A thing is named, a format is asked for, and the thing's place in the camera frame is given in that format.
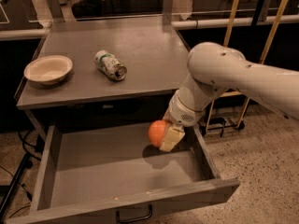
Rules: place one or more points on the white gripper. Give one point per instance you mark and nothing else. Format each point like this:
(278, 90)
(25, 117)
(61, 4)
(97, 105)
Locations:
(181, 112)

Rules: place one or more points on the orange fruit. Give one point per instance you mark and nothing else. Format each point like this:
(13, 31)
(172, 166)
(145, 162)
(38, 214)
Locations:
(156, 132)

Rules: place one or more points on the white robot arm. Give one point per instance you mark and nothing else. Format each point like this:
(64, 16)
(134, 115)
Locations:
(211, 93)

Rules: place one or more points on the grey cabinet with top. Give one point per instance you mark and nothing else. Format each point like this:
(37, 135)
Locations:
(84, 62)

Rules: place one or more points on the open grey top drawer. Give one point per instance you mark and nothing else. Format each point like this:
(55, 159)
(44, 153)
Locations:
(115, 176)

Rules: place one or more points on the crushed green white can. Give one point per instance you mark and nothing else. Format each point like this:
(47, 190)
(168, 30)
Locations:
(110, 65)

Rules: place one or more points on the white paper bowl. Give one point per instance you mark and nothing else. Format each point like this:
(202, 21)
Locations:
(48, 70)

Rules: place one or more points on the person in dark clothes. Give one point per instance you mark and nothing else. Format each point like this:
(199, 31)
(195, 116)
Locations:
(84, 9)

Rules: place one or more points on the yellow hand truck frame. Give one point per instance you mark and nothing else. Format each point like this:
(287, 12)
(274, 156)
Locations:
(221, 66)

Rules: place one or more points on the white horizontal rail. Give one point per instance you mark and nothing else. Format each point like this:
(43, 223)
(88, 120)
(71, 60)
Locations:
(131, 23)

